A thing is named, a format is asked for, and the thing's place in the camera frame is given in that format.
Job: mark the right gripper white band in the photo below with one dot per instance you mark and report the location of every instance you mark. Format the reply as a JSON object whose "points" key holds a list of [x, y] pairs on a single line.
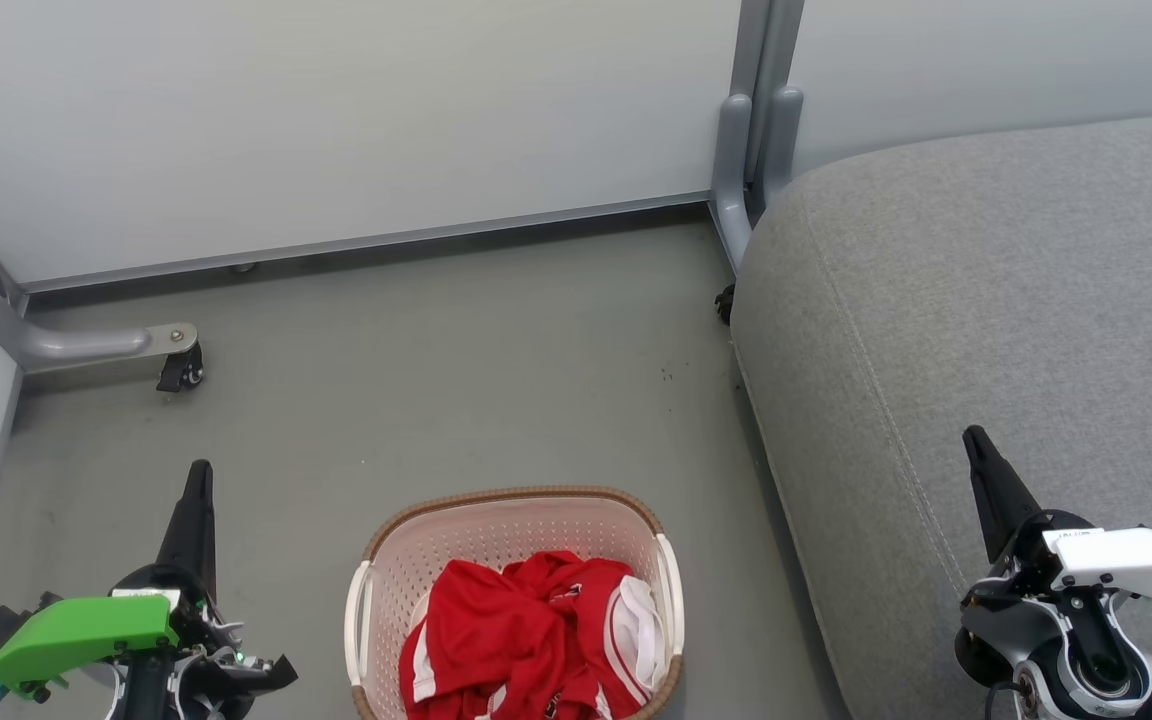
{"points": [[1126, 560]]}

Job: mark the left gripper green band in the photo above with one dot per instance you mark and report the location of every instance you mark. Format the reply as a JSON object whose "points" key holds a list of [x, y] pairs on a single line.
{"points": [[86, 630]]}

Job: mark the red and white jersey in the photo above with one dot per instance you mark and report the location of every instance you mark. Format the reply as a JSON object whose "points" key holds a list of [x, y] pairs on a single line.
{"points": [[506, 630]]}

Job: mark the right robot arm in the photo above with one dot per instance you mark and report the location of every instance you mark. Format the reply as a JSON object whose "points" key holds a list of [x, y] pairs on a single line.
{"points": [[1046, 645]]}

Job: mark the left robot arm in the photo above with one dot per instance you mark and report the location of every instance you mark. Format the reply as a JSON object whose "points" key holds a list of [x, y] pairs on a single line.
{"points": [[144, 697]]}

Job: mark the grey fabric sofa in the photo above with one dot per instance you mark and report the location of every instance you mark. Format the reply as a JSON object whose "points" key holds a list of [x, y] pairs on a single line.
{"points": [[986, 300]]}

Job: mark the black caster wheel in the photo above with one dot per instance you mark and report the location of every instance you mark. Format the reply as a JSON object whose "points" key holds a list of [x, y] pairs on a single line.
{"points": [[181, 370], [726, 303]]}

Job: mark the grey tubular partition foot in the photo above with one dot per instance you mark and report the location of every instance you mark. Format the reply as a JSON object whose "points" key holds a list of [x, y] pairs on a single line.
{"points": [[56, 343]]}

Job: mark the white perforated laundry basket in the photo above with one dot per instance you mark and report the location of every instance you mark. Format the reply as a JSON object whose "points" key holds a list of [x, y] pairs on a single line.
{"points": [[496, 530]]}

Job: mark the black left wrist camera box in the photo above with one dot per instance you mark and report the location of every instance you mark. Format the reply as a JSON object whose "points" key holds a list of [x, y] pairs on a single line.
{"points": [[6, 625]]}

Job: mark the aluminium partition base rail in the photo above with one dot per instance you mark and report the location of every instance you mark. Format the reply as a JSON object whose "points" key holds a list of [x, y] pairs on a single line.
{"points": [[366, 243]]}

